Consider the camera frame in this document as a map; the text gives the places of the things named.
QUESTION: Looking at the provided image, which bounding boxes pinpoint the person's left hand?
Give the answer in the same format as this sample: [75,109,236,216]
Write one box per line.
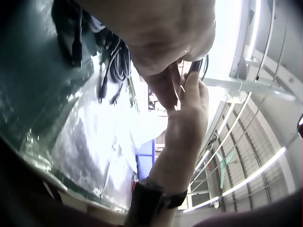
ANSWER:
[79,0,216,111]

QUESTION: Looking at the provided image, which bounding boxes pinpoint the person's right hand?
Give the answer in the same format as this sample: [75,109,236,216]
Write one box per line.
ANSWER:
[148,72,209,190]

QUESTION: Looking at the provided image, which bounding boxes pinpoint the person's right fingers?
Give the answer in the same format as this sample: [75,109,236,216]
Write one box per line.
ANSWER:
[176,72,209,111]

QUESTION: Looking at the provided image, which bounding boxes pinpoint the person's left fingers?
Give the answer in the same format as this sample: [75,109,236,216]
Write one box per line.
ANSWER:
[146,62,184,111]

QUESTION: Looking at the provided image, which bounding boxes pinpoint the thin black cable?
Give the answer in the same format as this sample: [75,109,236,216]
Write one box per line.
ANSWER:
[182,54,210,86]

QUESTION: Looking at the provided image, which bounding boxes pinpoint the green ceiling fan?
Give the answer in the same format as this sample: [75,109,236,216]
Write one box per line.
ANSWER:
[208,151,240,189]

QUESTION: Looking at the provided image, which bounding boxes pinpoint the white plastic sheet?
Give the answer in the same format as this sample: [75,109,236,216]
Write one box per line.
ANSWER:
[52,57,167,201]

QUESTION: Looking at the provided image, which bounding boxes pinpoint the long tube lamp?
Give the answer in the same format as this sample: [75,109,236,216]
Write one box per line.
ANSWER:
[221,147,287,197]

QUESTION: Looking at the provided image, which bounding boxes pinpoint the black wrist band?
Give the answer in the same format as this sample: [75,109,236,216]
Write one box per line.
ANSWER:
[128,177,188,213]

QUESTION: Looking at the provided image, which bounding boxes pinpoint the green mat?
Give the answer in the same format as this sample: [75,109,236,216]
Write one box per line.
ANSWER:
[0,0,133,206]

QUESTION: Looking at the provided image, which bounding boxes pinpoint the person's body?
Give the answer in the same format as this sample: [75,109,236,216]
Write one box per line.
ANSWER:
[0,136,303,227]

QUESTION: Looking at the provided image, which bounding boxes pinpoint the white metal frame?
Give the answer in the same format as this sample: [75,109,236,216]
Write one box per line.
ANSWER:
[199,0,299,102]

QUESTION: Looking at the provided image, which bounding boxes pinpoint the bundle of black cables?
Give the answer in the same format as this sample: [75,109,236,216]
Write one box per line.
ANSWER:
[96,35,133,105]

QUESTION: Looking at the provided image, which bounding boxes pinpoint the black cable with plug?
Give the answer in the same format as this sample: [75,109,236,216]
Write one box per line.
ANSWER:
[70,7,84,68]

